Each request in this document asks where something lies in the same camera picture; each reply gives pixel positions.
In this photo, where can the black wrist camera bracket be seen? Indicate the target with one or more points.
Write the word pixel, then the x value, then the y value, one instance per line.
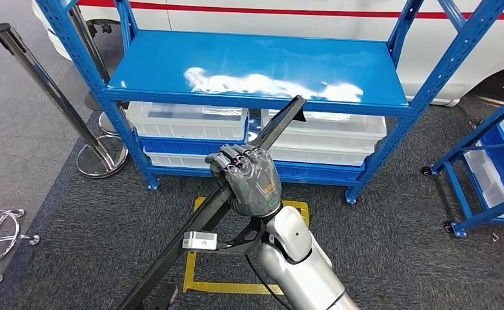
pixel 245 239

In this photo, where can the blue metal shelf rack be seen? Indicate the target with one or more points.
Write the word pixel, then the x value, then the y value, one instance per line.
pixel 234 55

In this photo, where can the white car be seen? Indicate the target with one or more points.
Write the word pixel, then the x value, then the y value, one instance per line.
pixel 427 47

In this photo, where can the black robot leg part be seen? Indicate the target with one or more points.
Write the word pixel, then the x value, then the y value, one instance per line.
pixel 162 297

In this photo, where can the black plastic plate frame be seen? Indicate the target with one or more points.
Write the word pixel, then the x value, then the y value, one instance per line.
pixel 183 244

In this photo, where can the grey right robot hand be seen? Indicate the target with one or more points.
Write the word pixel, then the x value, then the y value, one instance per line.
pixel 254 184

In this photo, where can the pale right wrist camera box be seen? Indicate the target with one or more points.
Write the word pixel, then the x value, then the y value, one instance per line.
pixel 199 240

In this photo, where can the blue wheeled rack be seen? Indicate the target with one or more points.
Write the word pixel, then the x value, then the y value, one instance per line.
pixel 457 188

